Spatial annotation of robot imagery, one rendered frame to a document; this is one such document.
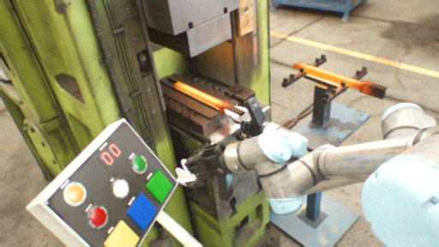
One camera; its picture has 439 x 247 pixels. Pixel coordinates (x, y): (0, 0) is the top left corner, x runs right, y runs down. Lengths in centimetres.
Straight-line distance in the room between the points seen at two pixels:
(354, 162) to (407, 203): 29
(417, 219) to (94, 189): 74
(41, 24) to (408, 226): 133
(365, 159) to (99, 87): 84
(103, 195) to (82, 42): 46
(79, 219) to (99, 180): 11
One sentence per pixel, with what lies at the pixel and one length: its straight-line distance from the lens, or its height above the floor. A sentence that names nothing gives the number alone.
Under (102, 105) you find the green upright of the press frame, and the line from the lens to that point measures 123.
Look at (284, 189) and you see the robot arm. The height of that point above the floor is 117.
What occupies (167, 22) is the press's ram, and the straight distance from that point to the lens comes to 114.
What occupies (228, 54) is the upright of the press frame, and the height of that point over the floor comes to 109.
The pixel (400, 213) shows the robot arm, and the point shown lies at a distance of 50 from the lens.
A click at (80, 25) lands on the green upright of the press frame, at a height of 145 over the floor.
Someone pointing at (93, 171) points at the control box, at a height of 117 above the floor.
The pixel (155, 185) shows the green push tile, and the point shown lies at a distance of 108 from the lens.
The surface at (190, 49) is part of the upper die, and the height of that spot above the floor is 130.
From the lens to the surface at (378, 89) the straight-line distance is 152.
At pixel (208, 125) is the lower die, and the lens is 137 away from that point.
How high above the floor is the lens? 177
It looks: 36 degrees down
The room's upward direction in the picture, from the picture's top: 7 degrees counter-clockwise
